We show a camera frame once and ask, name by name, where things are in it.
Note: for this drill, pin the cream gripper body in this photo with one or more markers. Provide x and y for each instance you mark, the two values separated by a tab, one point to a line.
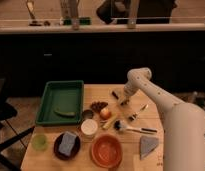
124	99

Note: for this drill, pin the dark whiteboard eraser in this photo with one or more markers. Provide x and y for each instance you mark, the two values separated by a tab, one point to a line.
115	95

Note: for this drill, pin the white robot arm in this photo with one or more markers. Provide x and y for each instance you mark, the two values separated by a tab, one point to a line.
183	123

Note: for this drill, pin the green plastic tray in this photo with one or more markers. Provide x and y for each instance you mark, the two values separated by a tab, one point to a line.
65	96

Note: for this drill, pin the small metal spoon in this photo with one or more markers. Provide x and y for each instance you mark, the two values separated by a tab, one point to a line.
135	115

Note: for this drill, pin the small orange apple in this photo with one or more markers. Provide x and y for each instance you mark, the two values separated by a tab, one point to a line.
105	113

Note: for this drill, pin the black and white brush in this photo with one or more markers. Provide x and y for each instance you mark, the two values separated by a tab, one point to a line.
120	125

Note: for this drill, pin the brown pine cone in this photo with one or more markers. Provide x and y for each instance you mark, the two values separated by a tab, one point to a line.
98	106

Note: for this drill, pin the yellow corn cob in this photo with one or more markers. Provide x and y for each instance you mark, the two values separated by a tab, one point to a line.
109	122

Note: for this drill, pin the small dark metal cup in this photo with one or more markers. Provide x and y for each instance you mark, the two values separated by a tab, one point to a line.
87	114

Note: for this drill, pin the white round cup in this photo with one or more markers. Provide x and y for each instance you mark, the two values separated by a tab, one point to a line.
89	128

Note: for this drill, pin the grey triangular cloth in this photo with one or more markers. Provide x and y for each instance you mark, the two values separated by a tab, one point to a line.
147	145

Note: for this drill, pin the orange bowl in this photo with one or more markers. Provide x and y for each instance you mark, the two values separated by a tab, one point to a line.
106	151

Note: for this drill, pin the green pea pod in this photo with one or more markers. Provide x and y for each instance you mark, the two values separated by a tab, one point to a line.
64	114

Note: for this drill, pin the blue grey sponge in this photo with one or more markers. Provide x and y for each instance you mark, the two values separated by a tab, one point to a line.
67	143

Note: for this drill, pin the dark brown plate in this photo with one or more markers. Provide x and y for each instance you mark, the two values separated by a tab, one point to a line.
74	151

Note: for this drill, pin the light green cup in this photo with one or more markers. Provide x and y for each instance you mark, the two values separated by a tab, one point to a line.
39	142

